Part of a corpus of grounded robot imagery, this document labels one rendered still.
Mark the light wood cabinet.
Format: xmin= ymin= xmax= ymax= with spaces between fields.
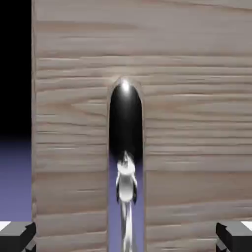
xmin=31 ymin=0 xmax=252 ymax=252

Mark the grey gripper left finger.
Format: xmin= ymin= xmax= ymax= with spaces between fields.
xmin=0 ymin=220 xmax=37 ymax=252

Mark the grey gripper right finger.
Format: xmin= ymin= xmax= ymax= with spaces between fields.
xmin=216 ymin=220 xmax=252 ymax=252

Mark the light wood cabinet door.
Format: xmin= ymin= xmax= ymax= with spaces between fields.
xmin=35 ymin=56 xmax=252 ymax=252

